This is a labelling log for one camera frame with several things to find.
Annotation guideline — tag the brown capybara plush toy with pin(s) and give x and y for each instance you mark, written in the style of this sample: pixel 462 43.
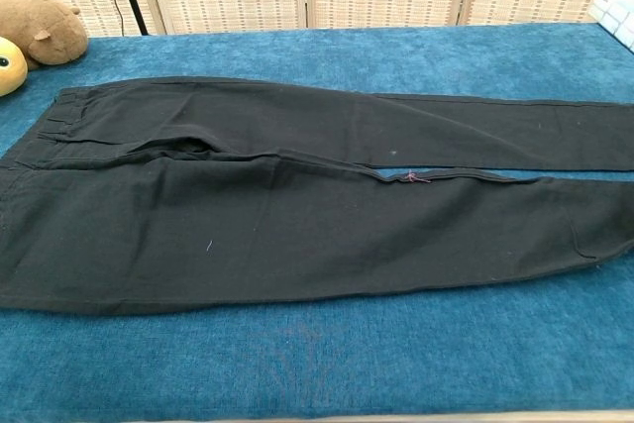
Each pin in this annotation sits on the brown capybara plush toy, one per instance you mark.
pixel 44 31

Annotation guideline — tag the blue table cloth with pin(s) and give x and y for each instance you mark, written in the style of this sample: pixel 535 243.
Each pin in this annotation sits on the blue table cloth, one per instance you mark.
pixel 317 363

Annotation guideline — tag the tissue pack bundle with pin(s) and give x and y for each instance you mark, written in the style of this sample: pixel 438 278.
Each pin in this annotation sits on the tissue pack bundle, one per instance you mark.
pixel 614 17

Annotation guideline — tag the yellow plush toy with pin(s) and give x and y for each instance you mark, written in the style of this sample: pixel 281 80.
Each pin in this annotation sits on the yellow plush toy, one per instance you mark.
pixel 10 69

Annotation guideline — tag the black trousers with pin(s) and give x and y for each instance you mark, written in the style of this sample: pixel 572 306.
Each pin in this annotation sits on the black trousers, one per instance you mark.
pixel 247 220

